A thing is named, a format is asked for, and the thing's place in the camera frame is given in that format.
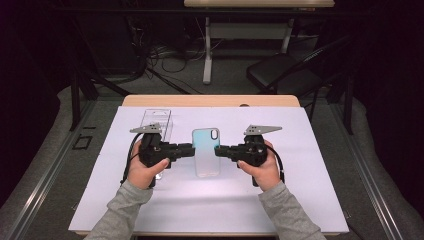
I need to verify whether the white desk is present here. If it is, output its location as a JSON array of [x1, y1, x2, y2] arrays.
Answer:
[[183, 0, 336, 85]]

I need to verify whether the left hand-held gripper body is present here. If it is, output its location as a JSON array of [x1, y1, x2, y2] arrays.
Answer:
[[129, 122, 181, 169]]

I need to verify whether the person's left hand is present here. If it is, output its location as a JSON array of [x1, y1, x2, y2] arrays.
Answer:
[[127, 140, 171, 191]]

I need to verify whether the right hand-held gripper cable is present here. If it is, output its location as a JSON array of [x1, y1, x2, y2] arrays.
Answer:
[[264, 143, 286, 185]]

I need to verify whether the black stand post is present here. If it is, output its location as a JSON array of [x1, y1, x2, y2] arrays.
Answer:
[[343, 73, 355, 136]]

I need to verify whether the black folding chair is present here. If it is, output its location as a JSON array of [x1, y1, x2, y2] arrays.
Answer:
[[245, 34, 355, 123]]

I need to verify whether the white table cover sheet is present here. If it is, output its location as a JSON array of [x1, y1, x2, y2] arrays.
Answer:
[[68, 105, 350, 235]]

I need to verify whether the translucent blue phone case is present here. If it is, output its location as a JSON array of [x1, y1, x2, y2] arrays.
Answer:
[[191, 127, 222, 179]]

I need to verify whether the clear plastic bin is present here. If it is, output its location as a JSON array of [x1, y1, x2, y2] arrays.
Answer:
[[139, 108, 175, 181]]

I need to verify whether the bundle of floor cables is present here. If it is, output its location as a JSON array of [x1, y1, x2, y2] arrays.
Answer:
[[126, 16, 228, 96]]

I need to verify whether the person's right hand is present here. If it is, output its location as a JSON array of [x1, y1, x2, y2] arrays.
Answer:
[[237, 139, 283, 193]]

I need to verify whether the hand-held gripper cable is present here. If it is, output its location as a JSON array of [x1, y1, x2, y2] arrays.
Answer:
[[264, 143, 286, 185], [120, 133, 143, 186]]

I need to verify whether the left hand-held gripper cable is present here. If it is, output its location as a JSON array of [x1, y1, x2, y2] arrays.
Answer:
[[120, 133, 143, 186]]

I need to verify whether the aluminium floor rail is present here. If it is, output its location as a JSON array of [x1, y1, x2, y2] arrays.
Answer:
[[0, 99, 98, 240], [333, 103, 405, 240]]

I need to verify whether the wooden table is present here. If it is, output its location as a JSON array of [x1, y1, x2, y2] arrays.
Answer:
[[74, 94, 334, 238]]

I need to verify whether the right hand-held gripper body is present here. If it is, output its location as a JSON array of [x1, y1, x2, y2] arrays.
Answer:
[[232, 124, 283, 168]]

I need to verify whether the black angled stand frame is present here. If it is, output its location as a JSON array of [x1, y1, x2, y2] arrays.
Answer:
[[68, 64, 132, 132]]

